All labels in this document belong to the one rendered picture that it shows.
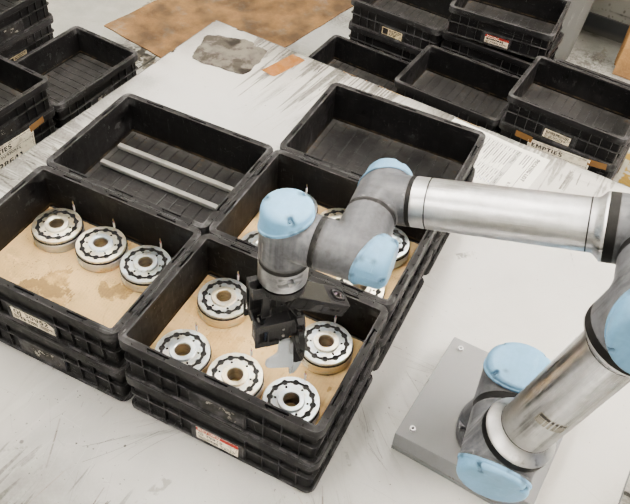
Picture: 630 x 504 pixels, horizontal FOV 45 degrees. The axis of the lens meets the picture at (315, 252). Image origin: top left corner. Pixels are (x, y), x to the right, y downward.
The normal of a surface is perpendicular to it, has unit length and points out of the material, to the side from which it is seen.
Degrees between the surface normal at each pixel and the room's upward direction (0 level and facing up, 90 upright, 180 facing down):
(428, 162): 0
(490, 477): 97
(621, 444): 0
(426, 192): 27
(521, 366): 9
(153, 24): 0
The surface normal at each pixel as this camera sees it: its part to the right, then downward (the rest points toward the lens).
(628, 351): -0.31, 0.58
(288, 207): 0.07, -0.68
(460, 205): -0.34, -0.04
